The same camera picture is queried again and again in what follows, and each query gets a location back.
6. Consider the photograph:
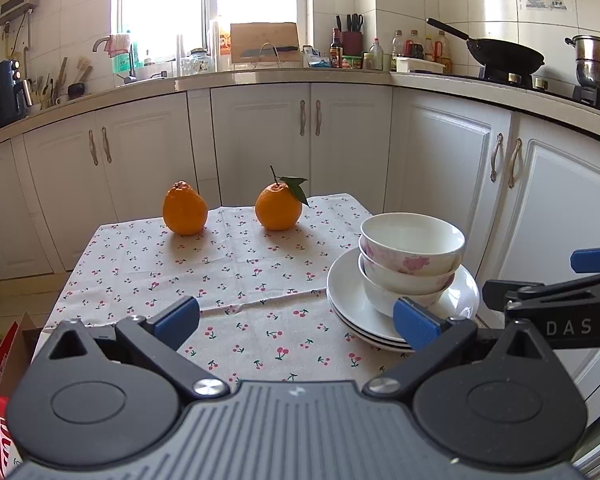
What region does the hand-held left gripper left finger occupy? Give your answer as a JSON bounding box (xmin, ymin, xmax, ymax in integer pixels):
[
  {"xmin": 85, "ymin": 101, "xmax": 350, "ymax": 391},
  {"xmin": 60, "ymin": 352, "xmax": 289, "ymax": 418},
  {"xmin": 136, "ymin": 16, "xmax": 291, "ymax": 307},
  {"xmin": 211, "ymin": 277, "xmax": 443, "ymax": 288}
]
[{"xmin": 14, "ymin": 296, "xmax": 230, "ymax": 401}]

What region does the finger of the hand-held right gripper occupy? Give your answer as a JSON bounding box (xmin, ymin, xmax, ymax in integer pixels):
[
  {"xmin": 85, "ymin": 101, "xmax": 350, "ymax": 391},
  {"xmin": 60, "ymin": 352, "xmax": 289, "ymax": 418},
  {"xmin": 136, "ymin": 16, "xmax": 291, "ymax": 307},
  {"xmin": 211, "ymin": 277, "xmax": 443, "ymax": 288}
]
[
  {"xmin": 482, "ymin": 269, "xmax": 600, "ymax": 312},
  {"xmin": 570, "ymin": 244, "xmax": 600, "ymax": 274}
]

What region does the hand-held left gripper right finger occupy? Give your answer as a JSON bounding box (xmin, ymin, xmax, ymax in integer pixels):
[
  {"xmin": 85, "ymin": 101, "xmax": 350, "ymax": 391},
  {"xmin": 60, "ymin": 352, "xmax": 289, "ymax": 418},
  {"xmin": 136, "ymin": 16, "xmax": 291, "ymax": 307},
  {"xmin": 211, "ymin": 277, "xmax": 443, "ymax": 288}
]
[{"xmin": 362, "ymin": 297, "xmax": 563, "ymax": 401}]

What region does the white plate with flower print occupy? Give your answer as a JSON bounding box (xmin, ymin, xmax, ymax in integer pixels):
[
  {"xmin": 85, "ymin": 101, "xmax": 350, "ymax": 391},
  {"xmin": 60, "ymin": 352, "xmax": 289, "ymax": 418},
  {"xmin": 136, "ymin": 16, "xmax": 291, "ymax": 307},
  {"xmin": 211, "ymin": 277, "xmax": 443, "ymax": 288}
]
[
  {"xmin": 328, "ymin": 300, "xmax": 416, "ymax": 350},
  {"xmin": 337, "ymin": 310, "xmax": 416, "ymax": 356},
  {"xmin": 326, "ymin": 247, "xmax": 481, "ymax": 343}
]

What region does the cherry print tablecloth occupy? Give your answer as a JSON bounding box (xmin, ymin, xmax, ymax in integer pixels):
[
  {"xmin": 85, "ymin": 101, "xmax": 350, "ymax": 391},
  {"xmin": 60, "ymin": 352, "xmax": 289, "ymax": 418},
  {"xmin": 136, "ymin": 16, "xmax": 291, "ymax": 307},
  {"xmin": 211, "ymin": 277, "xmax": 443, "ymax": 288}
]
[{"xmin": 42, "ymin": 194, "xmax": 481, "ymax": 386}]

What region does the bumpy-topped orange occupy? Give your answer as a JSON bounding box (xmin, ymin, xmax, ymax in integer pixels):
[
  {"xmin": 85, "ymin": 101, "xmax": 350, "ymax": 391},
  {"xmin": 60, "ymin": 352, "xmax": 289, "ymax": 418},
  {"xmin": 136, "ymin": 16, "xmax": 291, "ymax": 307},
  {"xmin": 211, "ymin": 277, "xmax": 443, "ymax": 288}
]
[{"xmin": 162, "ymin": 180, "xmax": 209, "ymax": 236}]

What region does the orange with green leaf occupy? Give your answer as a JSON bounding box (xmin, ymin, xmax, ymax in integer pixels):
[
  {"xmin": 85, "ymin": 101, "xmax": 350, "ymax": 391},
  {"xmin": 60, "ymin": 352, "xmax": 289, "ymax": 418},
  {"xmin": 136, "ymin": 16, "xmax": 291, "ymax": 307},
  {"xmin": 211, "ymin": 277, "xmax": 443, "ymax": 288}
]
[{"xmin": 255, "ymin": 165, "xmax": 311, "ymax": 232}]

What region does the cardboard box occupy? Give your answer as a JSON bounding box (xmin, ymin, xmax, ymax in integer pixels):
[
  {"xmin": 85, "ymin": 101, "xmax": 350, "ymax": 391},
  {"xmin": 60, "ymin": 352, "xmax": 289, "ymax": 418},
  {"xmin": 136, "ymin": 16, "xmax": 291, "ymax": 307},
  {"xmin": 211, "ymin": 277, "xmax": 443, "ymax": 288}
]
[{"xmin": 0, "ymin": 310, "xmax": 43, "ymax": 401}]

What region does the gas stove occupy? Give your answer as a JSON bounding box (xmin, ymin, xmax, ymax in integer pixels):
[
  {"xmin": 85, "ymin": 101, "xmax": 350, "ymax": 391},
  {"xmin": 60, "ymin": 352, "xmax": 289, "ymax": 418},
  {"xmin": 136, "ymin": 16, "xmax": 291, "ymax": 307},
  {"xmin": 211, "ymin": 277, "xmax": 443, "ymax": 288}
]
[{"xmin": 480, "ymin": 72, "xmax": 600, "ymax": 111}]

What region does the stainless steel pot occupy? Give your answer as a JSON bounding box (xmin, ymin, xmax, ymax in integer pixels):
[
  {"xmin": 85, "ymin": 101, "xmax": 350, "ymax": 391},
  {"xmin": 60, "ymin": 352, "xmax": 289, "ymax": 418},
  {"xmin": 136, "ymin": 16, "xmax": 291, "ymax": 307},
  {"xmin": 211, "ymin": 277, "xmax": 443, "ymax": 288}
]
[{"xmin": 565, "ymin": 35, "xmax": 600, "ymax": 92}]

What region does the black wok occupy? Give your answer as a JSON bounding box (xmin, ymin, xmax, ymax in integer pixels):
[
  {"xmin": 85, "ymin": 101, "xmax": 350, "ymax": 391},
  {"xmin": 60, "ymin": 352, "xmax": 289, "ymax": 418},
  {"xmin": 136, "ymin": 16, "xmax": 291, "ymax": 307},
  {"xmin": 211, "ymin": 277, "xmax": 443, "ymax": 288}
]
[{"xmin": 426, "ymin": 17, "xmax": 546, "ymax": 78}]

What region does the beige kitchen countertop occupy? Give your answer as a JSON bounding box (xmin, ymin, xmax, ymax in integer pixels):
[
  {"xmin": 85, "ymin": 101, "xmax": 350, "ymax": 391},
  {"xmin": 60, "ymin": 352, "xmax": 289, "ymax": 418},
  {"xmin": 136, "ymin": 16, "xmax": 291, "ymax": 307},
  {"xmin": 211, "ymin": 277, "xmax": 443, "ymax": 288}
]
[{"xmin": 0, "ymin": 67, "xmax": 600, "ymax": 153}]

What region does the white plastic tray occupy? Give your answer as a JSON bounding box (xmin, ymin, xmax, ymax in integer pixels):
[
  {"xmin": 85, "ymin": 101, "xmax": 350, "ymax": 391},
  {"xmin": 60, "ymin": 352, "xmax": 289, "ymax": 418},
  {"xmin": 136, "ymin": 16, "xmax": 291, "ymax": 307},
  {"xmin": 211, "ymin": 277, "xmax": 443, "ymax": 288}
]
[{"xmin": 395, "ymin": 56, "xmax": 453, "ymax": 73}]

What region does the glass jar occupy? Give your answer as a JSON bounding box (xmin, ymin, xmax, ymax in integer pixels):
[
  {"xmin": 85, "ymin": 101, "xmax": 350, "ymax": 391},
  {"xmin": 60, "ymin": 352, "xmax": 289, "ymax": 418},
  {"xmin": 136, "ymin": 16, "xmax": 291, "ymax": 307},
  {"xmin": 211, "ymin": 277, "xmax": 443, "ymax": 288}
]
[{"xmin": 189, "ymin": 49, "xmax": 212, "ymax": 75}]

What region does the green dish soap bottle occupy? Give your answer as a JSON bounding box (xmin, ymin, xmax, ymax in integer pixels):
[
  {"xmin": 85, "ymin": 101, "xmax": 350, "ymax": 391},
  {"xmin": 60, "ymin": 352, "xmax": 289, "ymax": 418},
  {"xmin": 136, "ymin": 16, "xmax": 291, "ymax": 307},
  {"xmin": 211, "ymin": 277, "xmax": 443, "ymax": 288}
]
[{"xmin": 111, "ymin": 50, "xmax": 136, "ymax": 75}]

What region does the holder of kitchen utensils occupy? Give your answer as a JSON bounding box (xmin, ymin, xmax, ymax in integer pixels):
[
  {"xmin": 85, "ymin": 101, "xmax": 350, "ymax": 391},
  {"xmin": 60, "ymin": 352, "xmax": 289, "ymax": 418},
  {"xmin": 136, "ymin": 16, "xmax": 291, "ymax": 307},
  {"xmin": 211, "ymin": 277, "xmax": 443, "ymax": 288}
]
[{"xmin": 30, "ymin": 56, "xmax": 93, "ymax": 111}]

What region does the soy sauce bottle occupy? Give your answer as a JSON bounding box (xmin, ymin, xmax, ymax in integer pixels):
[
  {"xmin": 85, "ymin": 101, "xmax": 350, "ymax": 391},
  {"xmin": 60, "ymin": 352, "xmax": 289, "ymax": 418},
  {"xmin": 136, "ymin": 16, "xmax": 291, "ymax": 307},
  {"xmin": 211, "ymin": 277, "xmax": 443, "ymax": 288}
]
[{"xmin": 329, "ymin": 28, "xmax": 344, "ymax": 68}]

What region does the pink cloth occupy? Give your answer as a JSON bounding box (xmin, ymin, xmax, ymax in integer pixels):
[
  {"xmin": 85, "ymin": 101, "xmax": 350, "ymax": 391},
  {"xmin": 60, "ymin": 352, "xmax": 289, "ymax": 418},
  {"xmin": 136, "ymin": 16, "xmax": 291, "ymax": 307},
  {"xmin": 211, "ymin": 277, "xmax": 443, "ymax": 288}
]
[{"xmin": 104, "ymin": 34, "xmax": 132, "ymax": 58}]

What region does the kitchen knife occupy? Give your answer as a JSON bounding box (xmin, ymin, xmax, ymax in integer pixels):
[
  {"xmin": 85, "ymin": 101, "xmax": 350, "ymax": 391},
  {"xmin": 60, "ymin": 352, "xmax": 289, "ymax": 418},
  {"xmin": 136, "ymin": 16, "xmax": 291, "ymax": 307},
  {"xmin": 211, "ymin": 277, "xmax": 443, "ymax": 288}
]
[{"xmin": 241, "ymin": 46, "xmax": 299, "ymax": 59}]

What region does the black air fryer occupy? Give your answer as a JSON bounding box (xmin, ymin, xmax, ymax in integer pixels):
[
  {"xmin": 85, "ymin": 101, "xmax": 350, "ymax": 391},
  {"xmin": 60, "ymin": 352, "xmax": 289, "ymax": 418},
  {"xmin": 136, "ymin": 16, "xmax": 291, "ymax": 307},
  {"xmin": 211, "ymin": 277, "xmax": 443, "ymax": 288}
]
[{"xmin": 0, "ymin": 59, "xmax": 31, "ymax": 135}]

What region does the dark red knife block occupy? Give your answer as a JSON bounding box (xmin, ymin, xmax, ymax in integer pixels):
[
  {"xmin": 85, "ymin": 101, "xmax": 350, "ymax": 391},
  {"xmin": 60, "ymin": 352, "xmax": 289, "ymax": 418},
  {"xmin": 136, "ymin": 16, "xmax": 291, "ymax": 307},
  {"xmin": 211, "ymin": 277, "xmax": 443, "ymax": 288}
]
[{"xmin": 334, "ymin": 14, "xmax": 365, "ymax": 58}]

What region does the metal sink faucet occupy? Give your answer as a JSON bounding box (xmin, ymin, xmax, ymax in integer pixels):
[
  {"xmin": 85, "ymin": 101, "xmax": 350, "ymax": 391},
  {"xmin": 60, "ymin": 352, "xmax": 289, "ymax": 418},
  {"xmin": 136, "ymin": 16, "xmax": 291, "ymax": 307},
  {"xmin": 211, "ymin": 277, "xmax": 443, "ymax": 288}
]
[{"xmin": 92, "ymin": 35, "xmax": 138, "ymax": 85}]

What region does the wooden cutting board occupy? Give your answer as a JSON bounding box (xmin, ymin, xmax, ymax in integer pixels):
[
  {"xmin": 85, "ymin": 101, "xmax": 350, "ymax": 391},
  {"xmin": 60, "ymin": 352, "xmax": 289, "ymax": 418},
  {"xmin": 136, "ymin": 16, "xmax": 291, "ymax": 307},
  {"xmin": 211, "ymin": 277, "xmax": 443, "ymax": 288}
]
[{"xmin": 229, "ymin": 22, "xmax": 301, "ymax": 67}]

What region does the kitchen window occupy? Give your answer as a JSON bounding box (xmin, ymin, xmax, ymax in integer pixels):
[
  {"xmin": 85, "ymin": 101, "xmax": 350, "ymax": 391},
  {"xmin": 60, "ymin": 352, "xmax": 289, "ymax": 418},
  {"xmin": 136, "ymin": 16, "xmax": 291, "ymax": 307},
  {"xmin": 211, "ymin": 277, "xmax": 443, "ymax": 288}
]
[{"xmin": 111, "ymin": 0, "xmax": 311, "ymax": 61}]

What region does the wire board rack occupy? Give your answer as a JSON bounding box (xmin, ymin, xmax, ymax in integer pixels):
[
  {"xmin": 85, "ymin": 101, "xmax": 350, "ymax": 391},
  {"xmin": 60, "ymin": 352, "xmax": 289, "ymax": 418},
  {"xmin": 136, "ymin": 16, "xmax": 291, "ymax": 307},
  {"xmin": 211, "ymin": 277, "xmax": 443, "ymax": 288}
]
[{"xmin": 255, "ymin": 42, "xmax": 283, "ymax": 68}]

